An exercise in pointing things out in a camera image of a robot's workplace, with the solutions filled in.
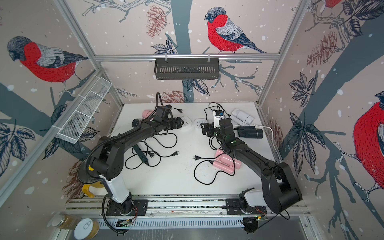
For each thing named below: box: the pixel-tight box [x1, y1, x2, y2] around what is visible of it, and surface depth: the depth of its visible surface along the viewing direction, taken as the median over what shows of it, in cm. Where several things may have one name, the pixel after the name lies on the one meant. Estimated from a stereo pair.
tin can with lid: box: [73, 218, 100, 240], surface depth 66 cm
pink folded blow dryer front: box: [212, 149, 242, 174], surface depth 87 cm
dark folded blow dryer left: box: [131, 118, 142, 128], surface depth 105 cm
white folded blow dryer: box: [230, 108, 255, 125], surface depth 109 cm
